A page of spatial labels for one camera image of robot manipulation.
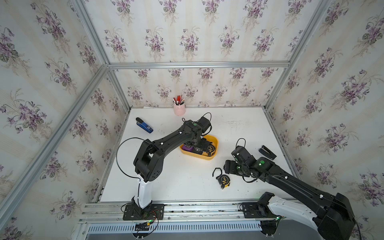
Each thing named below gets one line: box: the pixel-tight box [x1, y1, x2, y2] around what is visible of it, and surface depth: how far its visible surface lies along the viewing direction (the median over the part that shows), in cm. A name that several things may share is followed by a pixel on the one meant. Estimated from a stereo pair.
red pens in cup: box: [172, 92, 185, 106], surface depth 113 cm
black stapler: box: [258, 145, 277, 160], surface depth 95 cm
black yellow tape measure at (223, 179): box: [212, 167, 231, 190], surface depth 82 cm
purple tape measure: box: [181, 144, 194, 152], surface depth 95 cm
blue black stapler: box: [135, 117, 154, 134], surface depth 108 cm
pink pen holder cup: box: [173, 102, 186, 117], surface depth 113 cm
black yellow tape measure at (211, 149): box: [207, 144, 216, 156], surface depth 95 cm
